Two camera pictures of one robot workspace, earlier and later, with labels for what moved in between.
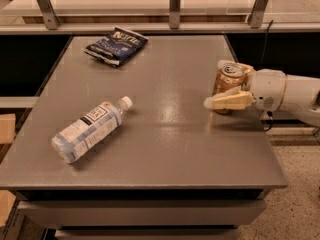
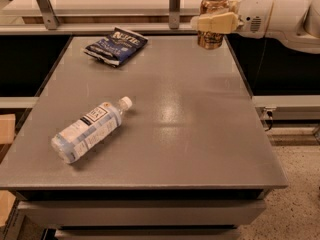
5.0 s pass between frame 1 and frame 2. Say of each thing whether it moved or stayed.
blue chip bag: stayed
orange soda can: moved
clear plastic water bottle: stayed
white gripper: moved
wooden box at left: stayed
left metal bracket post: stayed
